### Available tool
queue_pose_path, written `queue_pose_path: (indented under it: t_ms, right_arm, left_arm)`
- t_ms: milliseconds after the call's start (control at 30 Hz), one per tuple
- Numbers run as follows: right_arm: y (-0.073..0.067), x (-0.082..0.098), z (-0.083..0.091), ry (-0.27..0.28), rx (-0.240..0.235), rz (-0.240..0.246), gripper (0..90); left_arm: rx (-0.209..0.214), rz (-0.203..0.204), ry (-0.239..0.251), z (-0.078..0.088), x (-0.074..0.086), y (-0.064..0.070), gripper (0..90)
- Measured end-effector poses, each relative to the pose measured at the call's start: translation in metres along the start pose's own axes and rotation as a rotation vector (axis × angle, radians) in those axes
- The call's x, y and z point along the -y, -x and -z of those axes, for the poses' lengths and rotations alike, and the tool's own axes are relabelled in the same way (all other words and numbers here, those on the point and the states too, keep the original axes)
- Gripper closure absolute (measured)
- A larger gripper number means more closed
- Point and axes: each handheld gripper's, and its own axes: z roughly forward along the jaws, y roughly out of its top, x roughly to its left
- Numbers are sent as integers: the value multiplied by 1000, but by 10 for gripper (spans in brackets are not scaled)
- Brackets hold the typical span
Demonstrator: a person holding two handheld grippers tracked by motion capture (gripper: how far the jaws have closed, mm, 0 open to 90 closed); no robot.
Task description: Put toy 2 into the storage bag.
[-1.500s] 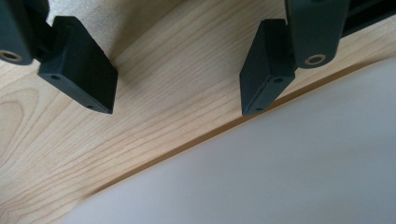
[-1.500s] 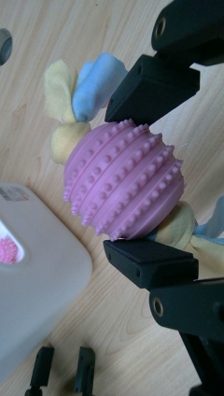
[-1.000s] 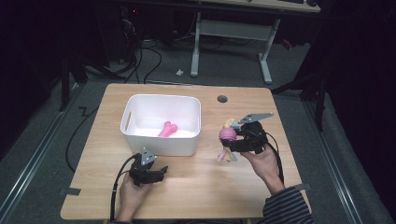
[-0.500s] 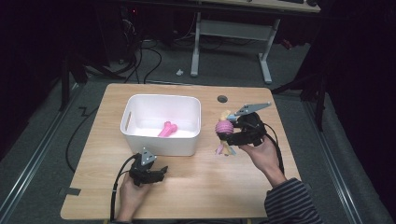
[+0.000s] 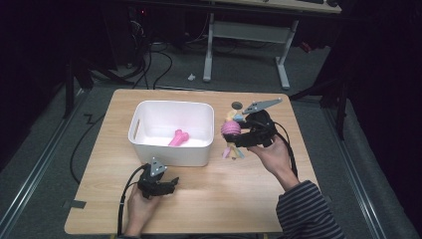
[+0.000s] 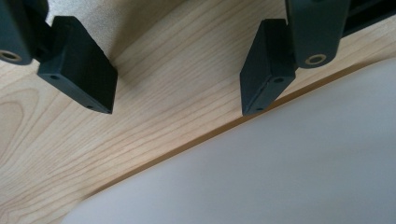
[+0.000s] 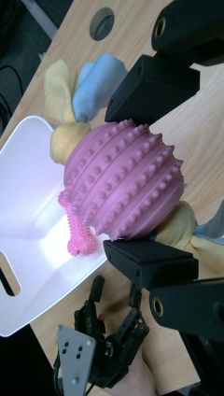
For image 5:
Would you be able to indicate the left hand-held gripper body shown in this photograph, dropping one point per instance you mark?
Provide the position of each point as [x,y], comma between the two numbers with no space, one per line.
[151,182]

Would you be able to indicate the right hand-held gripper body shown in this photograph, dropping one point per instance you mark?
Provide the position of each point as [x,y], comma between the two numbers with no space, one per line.
[262,127]

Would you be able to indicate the pink studded ball cloth toy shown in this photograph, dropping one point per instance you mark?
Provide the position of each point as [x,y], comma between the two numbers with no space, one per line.
[230,127]

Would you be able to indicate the white plastic bin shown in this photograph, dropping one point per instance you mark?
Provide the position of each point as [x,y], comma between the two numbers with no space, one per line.
[172,156]

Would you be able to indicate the pink bone toy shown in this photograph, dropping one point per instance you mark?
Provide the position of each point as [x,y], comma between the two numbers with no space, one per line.
[178,138]

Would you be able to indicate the person's left hand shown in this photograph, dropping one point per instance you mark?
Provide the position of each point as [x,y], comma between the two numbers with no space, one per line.
[141,207]

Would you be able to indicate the person's right hand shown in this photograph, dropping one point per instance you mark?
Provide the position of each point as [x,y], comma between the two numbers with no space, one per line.
[277,157]

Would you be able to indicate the round black table grommet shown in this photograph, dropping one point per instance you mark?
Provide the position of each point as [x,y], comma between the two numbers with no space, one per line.
[237,105]

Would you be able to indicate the white paper scrap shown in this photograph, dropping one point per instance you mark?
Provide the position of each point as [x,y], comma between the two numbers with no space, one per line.
[191,77]

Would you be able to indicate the black tape strip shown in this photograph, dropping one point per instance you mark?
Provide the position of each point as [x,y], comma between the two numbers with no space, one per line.
[77,204]

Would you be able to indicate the black metal stand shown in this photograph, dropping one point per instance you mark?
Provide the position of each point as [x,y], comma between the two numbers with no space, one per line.
[71,83]
[335,93]

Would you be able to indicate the desk with grey metal legs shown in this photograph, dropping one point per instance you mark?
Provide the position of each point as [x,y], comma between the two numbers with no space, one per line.
[249,31]

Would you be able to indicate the metal floor rail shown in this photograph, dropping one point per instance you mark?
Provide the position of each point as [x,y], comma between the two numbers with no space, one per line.
[36,176]
[358,179]

